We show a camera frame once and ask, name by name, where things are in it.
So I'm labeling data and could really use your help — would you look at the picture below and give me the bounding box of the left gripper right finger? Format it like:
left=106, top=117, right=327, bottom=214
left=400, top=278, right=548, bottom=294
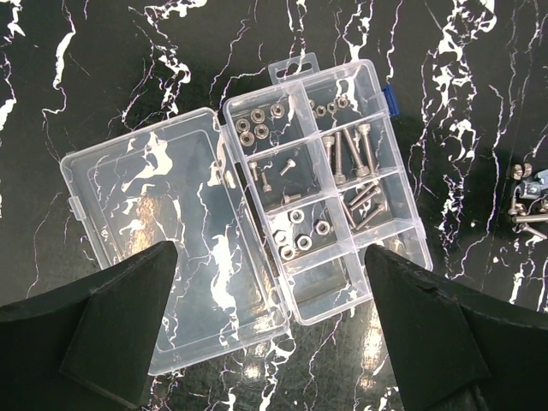
left=365, top=245, right=547, bottom=410

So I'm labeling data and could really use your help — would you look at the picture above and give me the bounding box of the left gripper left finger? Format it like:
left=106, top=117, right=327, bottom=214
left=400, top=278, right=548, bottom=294
left=1, top=241, right=178, bottom=410

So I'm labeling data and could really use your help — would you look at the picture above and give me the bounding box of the pile of screws and nuts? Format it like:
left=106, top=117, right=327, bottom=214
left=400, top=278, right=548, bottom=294
left=507, top=163, right=547, bottom=241

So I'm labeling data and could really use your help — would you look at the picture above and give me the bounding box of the clear plastic compartment box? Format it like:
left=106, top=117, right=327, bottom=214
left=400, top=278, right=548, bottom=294
left=60, top=53, right=432, bottom=376

